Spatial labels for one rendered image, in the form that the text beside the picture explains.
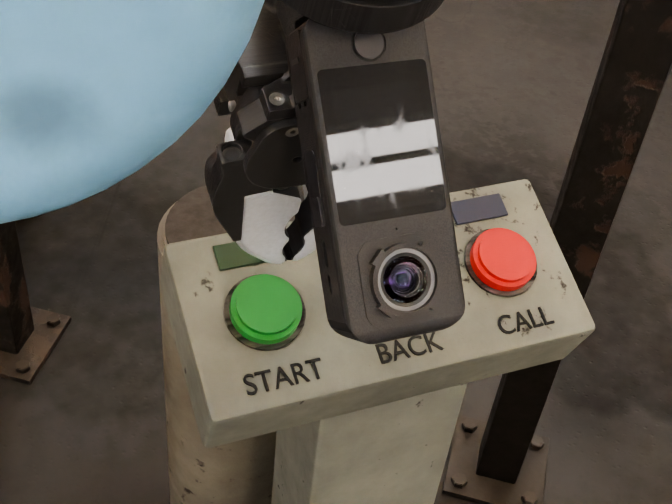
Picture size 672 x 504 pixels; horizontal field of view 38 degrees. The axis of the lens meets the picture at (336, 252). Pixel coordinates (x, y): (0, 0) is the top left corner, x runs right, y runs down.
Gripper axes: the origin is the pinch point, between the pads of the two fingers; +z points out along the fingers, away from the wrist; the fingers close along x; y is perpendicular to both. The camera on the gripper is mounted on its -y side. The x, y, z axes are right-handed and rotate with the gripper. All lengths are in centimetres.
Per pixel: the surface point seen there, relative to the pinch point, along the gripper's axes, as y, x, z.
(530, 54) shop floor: 80, -93, 100
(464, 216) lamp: 3.4, -13.8, 6.5
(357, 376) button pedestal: -4.8, -3.9, 6.7
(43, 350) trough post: 31, 11, 81
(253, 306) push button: 0.0, 0.8, 5.6
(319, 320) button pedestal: -1.2, -2.9, 6.7
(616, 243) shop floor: 29, -78, 81
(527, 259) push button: -0.6, -16.1, 5.6
